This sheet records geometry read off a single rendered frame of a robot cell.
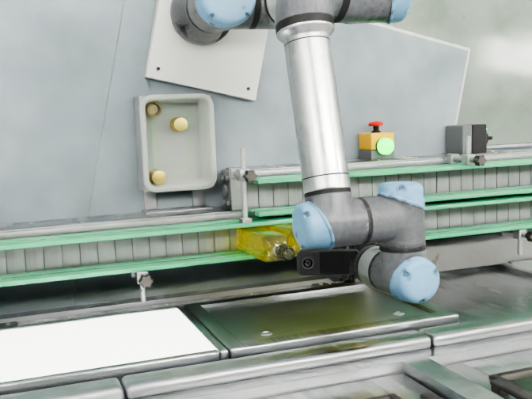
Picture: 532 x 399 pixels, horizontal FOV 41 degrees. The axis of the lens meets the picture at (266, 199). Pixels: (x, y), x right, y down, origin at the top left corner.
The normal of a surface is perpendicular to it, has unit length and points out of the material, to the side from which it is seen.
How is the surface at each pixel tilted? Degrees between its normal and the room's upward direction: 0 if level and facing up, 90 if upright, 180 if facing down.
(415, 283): 0
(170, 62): 1
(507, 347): 0
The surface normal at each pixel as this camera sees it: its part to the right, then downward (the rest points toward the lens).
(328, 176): 0.08, -0.11
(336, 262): -0.15, 0.06
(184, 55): 0.34, 0.10
